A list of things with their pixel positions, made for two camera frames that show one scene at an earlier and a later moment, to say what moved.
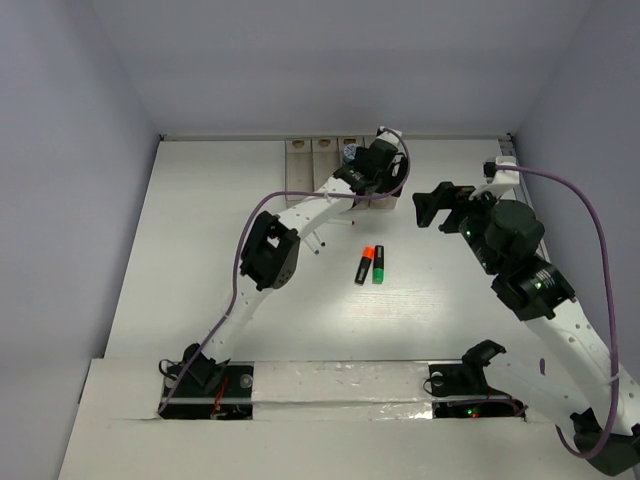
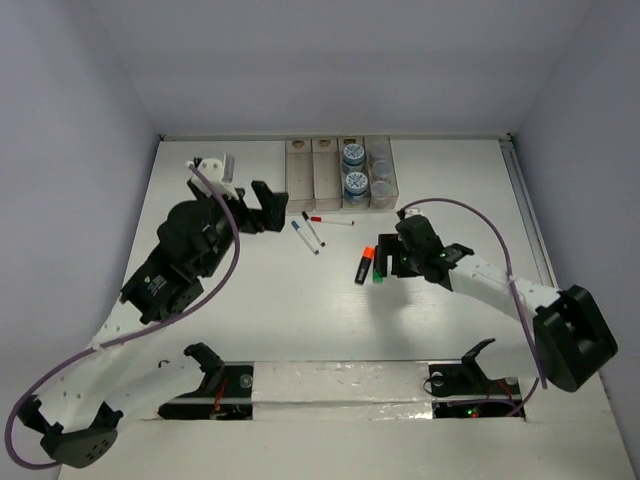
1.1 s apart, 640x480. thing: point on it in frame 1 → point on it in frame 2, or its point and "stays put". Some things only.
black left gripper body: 386,176 → 246,219
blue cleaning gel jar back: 349,152 stays put
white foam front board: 350,420 stays put
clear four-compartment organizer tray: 310,161 stays put
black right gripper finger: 427,203 → 388,245
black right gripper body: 469,216 → 409,261
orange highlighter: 368,253 stays put
